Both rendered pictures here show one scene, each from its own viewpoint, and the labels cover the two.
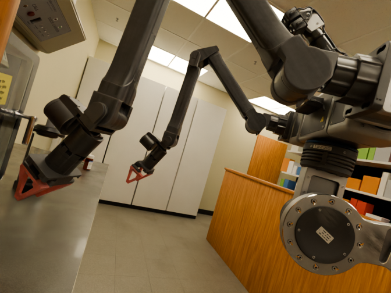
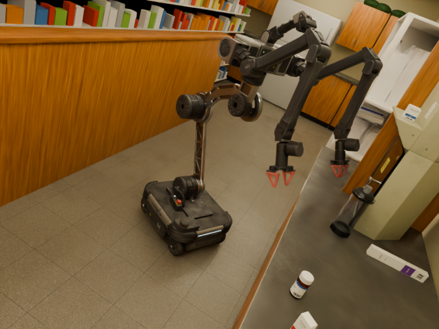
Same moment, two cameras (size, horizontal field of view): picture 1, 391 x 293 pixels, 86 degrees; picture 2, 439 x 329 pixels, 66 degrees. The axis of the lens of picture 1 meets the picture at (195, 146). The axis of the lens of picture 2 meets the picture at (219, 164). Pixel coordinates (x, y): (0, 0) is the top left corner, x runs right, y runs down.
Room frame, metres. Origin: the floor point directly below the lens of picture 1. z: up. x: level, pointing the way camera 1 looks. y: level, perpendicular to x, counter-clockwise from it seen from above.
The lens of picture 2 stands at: (2.31, 0.78, 1.77)
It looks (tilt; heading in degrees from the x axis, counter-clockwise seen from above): 28 degrees down; 214
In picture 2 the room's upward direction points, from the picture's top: 22 degrees clockwise
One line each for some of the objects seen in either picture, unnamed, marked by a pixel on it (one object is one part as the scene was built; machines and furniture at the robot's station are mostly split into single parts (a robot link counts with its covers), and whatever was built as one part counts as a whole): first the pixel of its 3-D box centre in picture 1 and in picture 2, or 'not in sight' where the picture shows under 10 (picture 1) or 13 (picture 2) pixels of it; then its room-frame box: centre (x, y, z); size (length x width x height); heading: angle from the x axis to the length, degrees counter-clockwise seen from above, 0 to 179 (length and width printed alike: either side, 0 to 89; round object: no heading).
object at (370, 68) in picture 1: (349, 79); (300, 69); (0.38, -0.24, 1.45); 0.09 x 0.08 x 0.12; 172
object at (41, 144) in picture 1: (39, 158); (351, 212); (0.77, 0.53, 1.06); 0.11 x 0.11 x 0.21
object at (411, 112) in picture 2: not in sight; (411, 112); (0.57, 0.47, 1.54); 0.05 x 0.05 x 0.06; 21
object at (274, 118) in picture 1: (277, 124); (242, 57); (0.88, -0.31, 1.45); 0.09 x 0.08 x 0.12; 172
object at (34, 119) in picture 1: (23, 128); (370, 185); (0.63, 0.51, 1.17); 0.05 x 0.03 x 0.10; 110
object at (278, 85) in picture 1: (305, 79); not in sight; (0.39, -0.16, 1.43); 0.10 x 0.05 x 0.09; 82
